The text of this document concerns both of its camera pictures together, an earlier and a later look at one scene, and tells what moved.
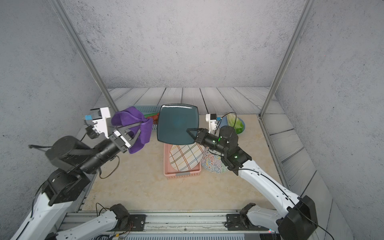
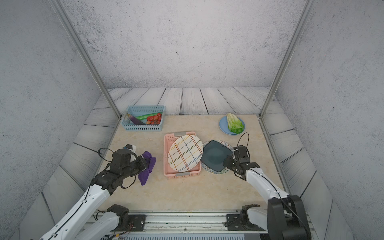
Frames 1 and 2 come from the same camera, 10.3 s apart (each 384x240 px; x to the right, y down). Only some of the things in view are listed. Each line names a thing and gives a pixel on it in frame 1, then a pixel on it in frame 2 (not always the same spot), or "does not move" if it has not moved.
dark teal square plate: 173,121 to 214,154
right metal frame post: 307,10 does not move
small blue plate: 224,122 does not move
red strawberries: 155,118 does not move
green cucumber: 148,115 does not move
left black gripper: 120,143 to 141,159
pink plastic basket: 171,173 does not move
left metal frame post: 84,54 does not move
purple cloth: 131,116 to 150,163
